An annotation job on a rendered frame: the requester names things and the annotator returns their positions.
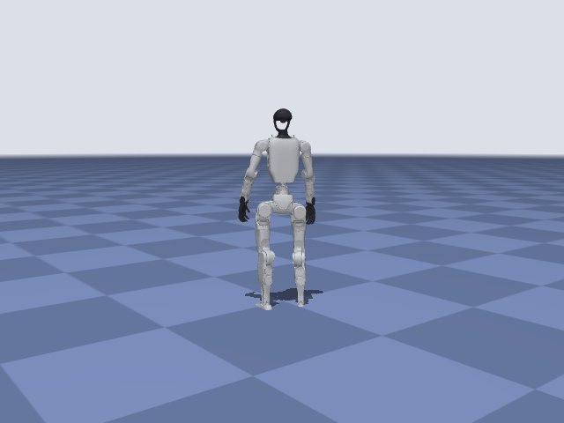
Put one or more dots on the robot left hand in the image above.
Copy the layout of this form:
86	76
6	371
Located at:
242	210

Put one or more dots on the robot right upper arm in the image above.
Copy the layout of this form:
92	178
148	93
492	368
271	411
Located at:
306	157

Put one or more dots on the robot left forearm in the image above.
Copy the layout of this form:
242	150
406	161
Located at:
246	188

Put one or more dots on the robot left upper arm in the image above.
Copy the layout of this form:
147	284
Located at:
260	147

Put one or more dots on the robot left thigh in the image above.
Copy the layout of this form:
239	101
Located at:
262	230

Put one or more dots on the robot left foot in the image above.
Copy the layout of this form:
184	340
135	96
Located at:
266	307

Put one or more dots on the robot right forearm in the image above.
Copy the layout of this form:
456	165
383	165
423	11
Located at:
310	189

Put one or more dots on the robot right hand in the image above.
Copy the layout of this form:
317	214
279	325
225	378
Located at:
310	211

